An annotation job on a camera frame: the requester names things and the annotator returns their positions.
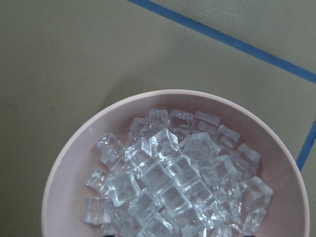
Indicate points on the pile of clear ice cubes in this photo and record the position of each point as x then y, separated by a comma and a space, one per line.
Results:
179, 175

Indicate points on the pink bowl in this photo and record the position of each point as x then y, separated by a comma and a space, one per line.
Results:
63, 201

